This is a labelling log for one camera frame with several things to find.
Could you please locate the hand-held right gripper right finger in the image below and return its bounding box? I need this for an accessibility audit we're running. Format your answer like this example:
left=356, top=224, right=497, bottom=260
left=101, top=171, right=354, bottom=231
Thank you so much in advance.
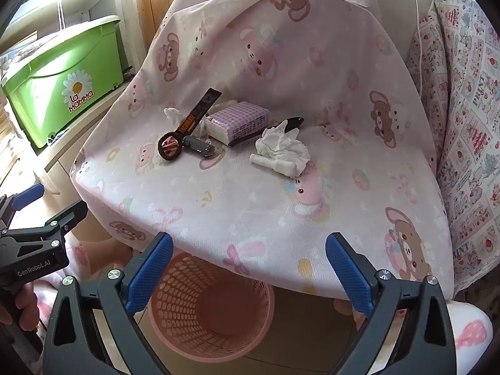
left=325, top=232, right=456, bottom=375

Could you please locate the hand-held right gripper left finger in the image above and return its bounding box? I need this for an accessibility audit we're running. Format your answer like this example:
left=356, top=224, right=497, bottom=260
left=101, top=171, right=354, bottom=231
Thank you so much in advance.
left=43, top=232, right=174, bottom=375

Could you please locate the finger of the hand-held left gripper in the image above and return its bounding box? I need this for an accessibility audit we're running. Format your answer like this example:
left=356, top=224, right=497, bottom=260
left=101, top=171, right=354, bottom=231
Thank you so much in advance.
left=0, top=199, right=89, bottom=250
left=0, top=183, right=45, bottom=236

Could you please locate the pink plastic mesh wastebasket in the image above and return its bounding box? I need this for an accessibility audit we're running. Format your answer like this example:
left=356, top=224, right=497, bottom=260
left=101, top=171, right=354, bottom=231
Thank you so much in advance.
left=149, top=251, right=275, bottom=363

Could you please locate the large white tissue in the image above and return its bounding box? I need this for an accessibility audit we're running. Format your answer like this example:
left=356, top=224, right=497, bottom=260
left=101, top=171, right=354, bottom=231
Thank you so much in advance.
left=255, top=121, right=311, bottom=176

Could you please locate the purple gingham tissue pack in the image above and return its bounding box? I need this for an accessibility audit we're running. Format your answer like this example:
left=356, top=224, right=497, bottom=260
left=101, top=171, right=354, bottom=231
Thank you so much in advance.
left=205, top=101, right=272, bottom=148

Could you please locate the person's left hand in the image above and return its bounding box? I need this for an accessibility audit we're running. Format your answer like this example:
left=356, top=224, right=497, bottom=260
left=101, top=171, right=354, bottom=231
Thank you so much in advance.
left=0, top=280, right=40, bottom=329

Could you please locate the pink bear printed blanket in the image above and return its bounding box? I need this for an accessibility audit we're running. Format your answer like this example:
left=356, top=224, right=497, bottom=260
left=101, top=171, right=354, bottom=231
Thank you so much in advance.
left=70, top=0, right=456, bottom=301

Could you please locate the green plastic storage box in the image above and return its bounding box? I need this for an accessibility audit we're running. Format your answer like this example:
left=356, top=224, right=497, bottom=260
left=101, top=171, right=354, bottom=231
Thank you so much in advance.
left=0, top=15, right=131, bottom=150

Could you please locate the small grey tube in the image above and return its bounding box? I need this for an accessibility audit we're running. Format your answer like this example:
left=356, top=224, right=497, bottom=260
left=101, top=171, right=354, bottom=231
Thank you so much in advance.
left=180, top=136, right=216, bottom=159

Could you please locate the white plastic tube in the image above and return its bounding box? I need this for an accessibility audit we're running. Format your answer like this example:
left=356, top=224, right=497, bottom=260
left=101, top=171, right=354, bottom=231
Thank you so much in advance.
left=250, top=153, right=299, bottom=179

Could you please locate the black orange wrapper strip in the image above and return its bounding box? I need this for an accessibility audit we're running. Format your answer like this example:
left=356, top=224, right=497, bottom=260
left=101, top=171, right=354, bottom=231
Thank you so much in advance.
left=176, top=88, right=223, bottom=135

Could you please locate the black spoon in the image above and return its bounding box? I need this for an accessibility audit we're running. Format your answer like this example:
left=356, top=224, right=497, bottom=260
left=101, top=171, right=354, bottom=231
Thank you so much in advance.
left=278, top=116, right=306, bottom=133

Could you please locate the white red printed quilt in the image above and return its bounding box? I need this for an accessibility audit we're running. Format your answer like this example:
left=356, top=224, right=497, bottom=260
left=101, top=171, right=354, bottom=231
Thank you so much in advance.
left=404, top=0, right=500, bottom=298

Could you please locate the white cable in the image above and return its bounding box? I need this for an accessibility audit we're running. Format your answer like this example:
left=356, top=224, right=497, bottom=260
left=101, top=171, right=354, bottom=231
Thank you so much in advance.
left=409, top=0, right=426, bottom=48

